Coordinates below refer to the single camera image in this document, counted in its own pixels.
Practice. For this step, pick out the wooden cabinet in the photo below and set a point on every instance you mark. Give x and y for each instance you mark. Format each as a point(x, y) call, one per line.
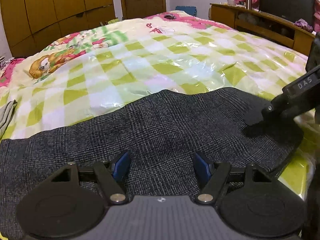
point(222, 15)

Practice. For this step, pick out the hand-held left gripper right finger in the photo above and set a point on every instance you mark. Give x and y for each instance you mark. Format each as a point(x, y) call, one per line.
point(202, 167)

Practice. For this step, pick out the pile of clothes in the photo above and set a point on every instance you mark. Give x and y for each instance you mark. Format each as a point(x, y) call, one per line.
point(5, 61)

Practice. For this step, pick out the green checkered plastic sheet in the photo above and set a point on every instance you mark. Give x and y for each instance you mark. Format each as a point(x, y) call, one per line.
point(162, 55)

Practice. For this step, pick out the dark grey plaid pants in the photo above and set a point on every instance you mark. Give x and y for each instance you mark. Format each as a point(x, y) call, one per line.
point(162, 130)

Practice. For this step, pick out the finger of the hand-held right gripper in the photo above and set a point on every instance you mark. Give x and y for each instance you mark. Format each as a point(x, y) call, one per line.
point(275, 126)

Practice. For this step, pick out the grey garment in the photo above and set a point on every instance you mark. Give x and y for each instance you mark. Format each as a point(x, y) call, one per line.
point(6, 115)

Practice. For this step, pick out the wooden wardrobe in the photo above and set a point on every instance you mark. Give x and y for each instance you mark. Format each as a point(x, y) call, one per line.
point(50, 5)

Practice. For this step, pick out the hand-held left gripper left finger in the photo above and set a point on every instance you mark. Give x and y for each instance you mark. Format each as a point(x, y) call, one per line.
point(121, 165)

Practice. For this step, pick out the black television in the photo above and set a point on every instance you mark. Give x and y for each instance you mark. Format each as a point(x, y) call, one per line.
point(285, 2)

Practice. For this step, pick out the steel thermos bottle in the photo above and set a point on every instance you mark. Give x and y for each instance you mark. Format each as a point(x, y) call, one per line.
point(249, 2)

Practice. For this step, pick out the purple cloth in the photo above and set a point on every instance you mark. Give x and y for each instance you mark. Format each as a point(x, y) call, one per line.
point(303, 25)

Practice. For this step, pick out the small dark cloth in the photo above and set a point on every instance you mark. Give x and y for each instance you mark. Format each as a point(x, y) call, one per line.
point(170, 17)

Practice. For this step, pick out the cartoon printed blanket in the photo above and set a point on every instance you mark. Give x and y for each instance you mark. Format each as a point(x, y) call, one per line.
point(62, 52)

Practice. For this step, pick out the light green cloth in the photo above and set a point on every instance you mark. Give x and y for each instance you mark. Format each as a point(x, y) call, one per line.
point(108, 22)

